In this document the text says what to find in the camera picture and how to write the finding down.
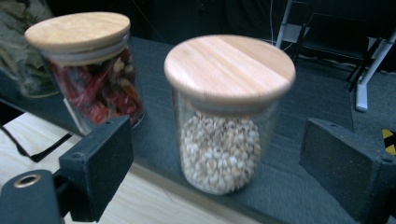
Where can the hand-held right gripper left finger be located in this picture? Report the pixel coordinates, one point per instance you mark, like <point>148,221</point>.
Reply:
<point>99,168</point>

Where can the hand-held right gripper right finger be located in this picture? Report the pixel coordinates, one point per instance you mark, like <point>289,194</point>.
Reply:
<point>345,171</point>

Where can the black raised shelf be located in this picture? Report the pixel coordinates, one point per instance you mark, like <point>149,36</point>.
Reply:
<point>299,99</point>

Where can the glass jar red chilies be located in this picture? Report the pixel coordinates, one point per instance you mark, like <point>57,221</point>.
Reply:
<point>93,77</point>

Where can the glass jar white grains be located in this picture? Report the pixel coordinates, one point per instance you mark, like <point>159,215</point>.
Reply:
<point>224,130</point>

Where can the tall glass jar dried leaves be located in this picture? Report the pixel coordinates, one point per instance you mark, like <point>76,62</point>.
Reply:
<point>21,56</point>

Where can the black stand with striped base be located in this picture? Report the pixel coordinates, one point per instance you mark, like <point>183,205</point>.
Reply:
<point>389,141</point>

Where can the black chair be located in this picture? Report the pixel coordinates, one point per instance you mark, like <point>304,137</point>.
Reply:
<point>336,40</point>

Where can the white desk frame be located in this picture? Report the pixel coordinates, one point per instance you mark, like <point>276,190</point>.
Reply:
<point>370,71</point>

